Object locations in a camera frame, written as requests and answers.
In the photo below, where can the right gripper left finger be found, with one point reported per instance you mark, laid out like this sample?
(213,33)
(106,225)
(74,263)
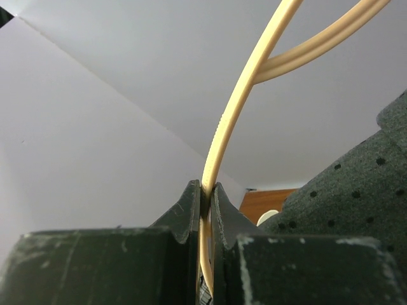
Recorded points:
(123,265)

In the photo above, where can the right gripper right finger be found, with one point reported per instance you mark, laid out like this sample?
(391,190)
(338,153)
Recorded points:
(253,267)

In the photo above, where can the white wooden hanger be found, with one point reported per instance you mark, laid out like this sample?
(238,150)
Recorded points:
(261,67)

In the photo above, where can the dark dotted garment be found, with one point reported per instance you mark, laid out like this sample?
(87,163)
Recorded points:
(363,193)

